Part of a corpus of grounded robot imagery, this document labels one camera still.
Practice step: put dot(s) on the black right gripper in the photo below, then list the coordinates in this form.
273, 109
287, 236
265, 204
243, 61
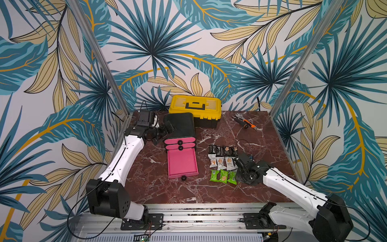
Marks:
244, 169

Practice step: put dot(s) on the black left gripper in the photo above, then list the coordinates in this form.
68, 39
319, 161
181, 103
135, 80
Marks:
166, 132

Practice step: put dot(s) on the clear snack bag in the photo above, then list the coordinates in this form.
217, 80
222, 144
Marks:
220, 163
213, 160
230, 164

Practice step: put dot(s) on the black cookie packet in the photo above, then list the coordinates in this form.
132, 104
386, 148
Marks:
234, 151
227, 151
212, 149
219, 151

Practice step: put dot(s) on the green snack packet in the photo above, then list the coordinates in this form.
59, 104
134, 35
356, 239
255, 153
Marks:
214, 176
223, 176
232, 178

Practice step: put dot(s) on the pink bottom drawer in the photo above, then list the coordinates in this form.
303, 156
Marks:
182, 163

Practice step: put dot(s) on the black drawer cabinet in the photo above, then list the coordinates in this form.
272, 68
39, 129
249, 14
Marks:
183, 128

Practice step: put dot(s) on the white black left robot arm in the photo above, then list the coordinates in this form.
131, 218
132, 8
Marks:
107, 195

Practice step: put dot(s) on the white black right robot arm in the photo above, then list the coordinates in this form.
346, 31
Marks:
325, 217

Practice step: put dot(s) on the orange black pliers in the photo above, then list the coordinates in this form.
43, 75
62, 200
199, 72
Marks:
244, 123

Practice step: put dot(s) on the yellow black toolbox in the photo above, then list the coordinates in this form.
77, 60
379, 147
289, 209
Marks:
205, 110

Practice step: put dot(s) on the aluminium left corner post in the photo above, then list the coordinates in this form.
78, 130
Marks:
90, 37

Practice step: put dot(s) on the aluminium corner post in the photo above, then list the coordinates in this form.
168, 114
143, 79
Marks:
90, 37
334, 7

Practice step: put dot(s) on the aluminium front rail base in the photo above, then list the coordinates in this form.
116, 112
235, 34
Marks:
213, 222

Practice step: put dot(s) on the aluminium right corner post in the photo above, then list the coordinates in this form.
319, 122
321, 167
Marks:
334, 7

